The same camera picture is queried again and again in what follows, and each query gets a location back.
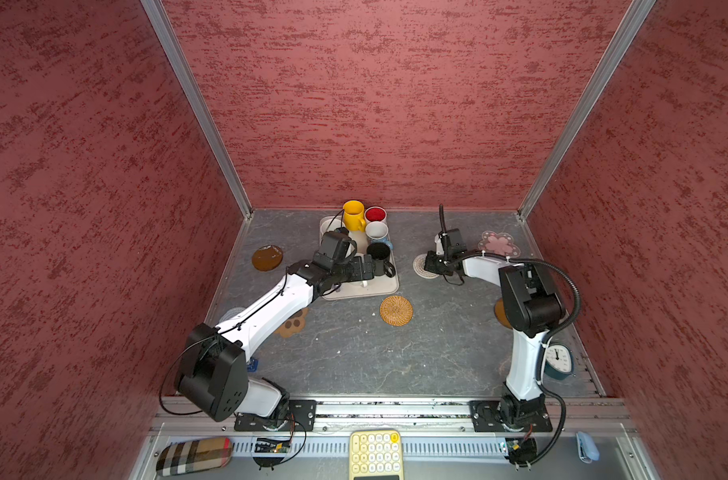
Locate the white braided coaster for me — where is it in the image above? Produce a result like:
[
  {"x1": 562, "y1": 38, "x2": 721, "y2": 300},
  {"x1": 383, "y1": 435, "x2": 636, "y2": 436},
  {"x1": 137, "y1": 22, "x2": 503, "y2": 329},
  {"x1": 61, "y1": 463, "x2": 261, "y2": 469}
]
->
[{"x1": 413, "y1": 253, "x2": 439, "y2": 279}]

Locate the pink flower coaster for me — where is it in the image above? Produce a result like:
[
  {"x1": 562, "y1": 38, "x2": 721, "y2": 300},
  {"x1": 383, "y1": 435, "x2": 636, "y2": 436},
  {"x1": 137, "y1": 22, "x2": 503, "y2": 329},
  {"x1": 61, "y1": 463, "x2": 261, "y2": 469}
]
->
[{"x1": 478, "y1": 231, "x2": 521, "y2": 258}]

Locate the brown wooden coaster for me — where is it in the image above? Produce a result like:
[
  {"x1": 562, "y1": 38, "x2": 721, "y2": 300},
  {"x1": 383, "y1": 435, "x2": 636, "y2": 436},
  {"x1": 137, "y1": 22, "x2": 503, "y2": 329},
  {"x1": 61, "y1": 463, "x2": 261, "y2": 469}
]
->
[{"x1": 494, "y1": 299, "x2": 512, "y2": 329}]

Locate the woven rattan coaster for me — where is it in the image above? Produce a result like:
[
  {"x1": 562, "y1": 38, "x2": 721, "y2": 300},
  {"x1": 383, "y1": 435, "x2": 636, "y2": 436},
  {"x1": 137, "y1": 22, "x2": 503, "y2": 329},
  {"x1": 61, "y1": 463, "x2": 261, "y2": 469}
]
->
[{"x1": 379, "y1": 295, "x2": 414, "y2": 327}]

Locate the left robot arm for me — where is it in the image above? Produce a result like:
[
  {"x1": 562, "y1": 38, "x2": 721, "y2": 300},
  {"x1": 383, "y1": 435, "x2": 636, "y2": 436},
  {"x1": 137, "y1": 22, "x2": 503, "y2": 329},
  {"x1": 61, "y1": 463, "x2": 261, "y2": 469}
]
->
[{"x1": 173, "y1": 231, "x2": 375, "y2": 430}]

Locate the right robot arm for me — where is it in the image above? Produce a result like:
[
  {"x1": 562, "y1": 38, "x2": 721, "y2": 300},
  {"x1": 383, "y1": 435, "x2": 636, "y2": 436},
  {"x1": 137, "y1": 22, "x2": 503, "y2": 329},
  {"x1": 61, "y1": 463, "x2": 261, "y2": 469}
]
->
[{"x1": 425, "y1": 229, "x2": 581, "y2": 431}]

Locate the brown glossy coaster left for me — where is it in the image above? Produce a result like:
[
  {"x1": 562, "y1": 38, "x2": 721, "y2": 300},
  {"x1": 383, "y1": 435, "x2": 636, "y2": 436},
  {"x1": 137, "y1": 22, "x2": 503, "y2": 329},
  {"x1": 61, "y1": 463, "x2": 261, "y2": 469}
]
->
[{"x1": 251, "y1": 245, "x2": 284, "y2": 272}]

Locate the brown paw coaster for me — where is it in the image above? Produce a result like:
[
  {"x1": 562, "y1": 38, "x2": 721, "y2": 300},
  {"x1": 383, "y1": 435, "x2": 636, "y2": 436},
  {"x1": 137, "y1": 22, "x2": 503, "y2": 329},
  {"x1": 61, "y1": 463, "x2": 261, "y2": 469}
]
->
[{"x1": 276, "y1": 308, "x2": 309, "y2": 338}]

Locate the grey round coaster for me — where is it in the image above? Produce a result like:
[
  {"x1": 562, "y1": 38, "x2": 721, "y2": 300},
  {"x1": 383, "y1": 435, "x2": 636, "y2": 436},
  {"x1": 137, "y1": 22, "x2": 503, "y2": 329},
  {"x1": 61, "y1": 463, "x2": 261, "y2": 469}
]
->
[{"x1": 218, "y1": 307, "x2": 244, "y2": 323}]

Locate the black mug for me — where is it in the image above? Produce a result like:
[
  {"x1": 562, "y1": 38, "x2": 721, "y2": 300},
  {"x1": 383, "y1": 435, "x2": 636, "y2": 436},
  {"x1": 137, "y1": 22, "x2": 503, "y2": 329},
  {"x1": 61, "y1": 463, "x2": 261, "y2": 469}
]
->
[{"x1": 367, "y1": 242, "x2": 396, "y2": 278}]

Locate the yellow mug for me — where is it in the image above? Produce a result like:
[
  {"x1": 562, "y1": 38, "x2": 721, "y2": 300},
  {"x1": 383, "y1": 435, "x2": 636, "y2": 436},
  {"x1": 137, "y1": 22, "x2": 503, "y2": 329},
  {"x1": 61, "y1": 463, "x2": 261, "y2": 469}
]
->
[{"x1": 343, "y1": 200, "x2": 367, "y2": 232}]

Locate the beige serving tray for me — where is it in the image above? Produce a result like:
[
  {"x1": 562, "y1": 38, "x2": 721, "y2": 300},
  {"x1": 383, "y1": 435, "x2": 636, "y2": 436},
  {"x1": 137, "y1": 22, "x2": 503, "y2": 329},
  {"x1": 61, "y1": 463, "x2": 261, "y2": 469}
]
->
[{"x1": 319, "y1": 215, "x2": 400, "y2": 301}]

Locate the blue floral mug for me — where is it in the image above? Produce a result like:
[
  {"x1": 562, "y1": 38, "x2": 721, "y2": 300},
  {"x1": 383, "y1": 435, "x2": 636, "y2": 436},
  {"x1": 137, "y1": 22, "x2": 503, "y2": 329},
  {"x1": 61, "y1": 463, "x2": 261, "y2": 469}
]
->
[{"x1": 365, "y1": 221, "x2": 393, "y2": 249}]

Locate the red interior mug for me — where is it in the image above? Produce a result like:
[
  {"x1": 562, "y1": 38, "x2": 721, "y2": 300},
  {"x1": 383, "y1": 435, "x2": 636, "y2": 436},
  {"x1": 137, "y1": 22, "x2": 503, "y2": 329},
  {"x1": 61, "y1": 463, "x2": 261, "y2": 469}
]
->
[{"x1": 365, "y1": 206, "x2": 388, "y2": 223}]

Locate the blue black handheld device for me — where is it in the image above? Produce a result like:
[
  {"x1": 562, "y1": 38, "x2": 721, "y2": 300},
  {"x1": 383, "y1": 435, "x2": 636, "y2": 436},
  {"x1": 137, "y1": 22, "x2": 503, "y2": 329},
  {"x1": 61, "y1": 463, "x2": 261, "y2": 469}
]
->
[{"x1": 247, "y1": 358, "x2": 259, "y2": 373}]

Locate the teal alarm clock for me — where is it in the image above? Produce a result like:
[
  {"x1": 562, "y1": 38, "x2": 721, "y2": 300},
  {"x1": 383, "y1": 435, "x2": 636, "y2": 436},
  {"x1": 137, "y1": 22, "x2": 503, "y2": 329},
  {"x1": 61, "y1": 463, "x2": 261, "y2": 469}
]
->
[{"x1": 544, "y1": 343, "x2": 574, "y2": 381}]

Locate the yellow keypad calculator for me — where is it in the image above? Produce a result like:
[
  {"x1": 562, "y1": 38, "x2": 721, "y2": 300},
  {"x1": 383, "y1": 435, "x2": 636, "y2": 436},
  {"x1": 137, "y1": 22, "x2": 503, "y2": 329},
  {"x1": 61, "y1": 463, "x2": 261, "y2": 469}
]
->
[{"x1": 349, "y1": 429, "x2": 405, "y2": 480}]

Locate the light blue small device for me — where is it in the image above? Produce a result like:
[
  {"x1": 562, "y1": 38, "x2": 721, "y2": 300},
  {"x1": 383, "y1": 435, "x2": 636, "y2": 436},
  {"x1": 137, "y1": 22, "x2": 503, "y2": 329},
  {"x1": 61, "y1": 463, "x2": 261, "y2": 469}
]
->
[{"x1": 576, "y1": 431, "x2": 600, "y2": 464}]

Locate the plaid glasses case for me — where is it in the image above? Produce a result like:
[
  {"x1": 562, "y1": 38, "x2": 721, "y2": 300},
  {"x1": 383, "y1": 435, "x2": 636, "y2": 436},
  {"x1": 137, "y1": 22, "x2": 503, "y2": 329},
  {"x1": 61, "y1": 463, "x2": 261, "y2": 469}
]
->
[{"x1": 156, "y1": 437, "x2": 234, "y2": 477}]

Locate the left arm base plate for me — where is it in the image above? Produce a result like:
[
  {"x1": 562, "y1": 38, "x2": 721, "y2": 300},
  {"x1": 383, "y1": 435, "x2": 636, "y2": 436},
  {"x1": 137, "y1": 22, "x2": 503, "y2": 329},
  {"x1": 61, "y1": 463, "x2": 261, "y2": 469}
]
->
[{"x1": 234, "y1": 399, "x2": 318, "y2": 432}]

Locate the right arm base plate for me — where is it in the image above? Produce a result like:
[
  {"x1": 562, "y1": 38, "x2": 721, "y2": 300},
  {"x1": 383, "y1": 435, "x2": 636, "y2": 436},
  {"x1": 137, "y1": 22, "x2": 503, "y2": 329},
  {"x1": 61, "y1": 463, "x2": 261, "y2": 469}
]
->
[{"x1": 468, "y1": 400, "x2": 553, "y2": 435}]

